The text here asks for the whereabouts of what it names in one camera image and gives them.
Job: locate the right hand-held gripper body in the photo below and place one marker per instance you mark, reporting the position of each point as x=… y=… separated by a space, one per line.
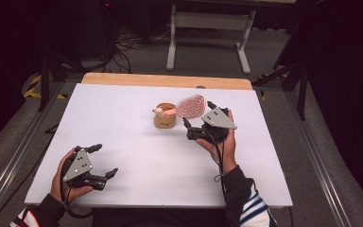
x=217 y=119

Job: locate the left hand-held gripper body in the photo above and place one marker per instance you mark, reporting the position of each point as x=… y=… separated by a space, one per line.
x=79 y=167

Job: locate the black tripod stand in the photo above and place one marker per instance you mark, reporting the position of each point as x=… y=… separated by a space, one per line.
x=45 y=82
x=302 y=91

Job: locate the person's right hand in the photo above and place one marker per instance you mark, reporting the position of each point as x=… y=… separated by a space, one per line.
x=228 y=154

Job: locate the person's left hand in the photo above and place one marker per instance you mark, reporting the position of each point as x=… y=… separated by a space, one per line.
x=57 y=187

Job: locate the grey metal table frame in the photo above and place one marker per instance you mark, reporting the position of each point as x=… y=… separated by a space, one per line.
x=212 y=21

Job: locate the yellow black hazard tape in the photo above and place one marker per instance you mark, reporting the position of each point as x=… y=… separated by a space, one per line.
x=31 y=91

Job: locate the brown cup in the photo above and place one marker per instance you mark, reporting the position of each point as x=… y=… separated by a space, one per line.
x=164 y=120

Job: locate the aluminium floor rail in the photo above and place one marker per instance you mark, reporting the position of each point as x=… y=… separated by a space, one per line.
x=19 y=157
x=321 y=170

